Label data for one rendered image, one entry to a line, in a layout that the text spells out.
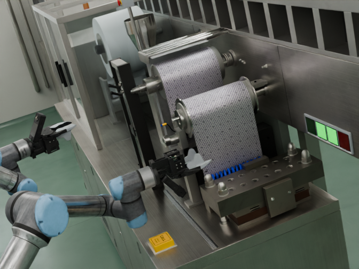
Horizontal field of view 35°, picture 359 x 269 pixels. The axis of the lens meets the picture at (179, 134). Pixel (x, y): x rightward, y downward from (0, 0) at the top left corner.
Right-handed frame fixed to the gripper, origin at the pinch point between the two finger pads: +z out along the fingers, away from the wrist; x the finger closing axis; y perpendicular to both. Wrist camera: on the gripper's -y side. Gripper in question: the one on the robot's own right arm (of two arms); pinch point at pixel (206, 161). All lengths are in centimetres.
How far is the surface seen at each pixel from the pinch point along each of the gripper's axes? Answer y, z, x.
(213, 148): 3.7, 3.6, -0.1
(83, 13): 50, -12, 102
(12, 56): -28, -44, 556
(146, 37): 35, 8, 72
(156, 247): -17.1, -28.2, -13.4
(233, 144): 2.5, 11.4, -0.1
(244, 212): -13.9, 2.9, -18.8
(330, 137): 8.6, 30.0, -34.9
